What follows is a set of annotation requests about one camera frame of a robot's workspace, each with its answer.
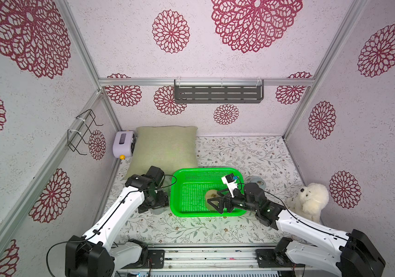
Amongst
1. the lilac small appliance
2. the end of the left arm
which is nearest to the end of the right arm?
the end of the left arm

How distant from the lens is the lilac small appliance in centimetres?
105

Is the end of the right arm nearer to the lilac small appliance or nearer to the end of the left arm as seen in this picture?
the end of the left arm

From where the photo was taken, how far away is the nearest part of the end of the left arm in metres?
0.55

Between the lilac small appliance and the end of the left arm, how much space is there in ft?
1.48
